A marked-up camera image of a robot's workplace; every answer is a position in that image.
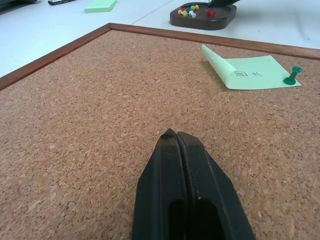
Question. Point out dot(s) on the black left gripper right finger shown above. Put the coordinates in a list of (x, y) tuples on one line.
[(210, 185)]

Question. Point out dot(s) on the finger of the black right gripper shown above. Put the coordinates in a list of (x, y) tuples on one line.
[(222, 2)]

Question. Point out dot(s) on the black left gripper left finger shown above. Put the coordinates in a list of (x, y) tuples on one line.
[(160, 180)]

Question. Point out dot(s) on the dark brown wooden tray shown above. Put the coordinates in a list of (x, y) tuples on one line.
[(200, 25)]

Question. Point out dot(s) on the green paper note with writing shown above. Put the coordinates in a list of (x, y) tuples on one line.
[(265, 65)]

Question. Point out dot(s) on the green sticky note pad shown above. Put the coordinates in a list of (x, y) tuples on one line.
[(101, 6)]

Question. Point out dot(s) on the red pushpin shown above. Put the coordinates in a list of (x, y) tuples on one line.
[(209, 12), (180, 9), (213, 12)]

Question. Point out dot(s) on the yellow pushpin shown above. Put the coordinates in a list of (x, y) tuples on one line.
[(183, 13), (196, 7)]

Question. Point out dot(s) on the white pushpin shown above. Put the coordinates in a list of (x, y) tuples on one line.
[(192, 14)]

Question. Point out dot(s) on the green pushpin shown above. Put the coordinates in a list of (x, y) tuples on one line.
[(187, 10), (294, 74)]

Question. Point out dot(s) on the black pen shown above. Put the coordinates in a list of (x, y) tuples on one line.
[(60, 2)]

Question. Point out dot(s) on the dark grey flat object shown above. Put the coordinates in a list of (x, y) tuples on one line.
[(15, 1)]

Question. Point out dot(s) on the cork board with wooden frame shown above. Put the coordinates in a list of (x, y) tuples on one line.
[(100, 100)]

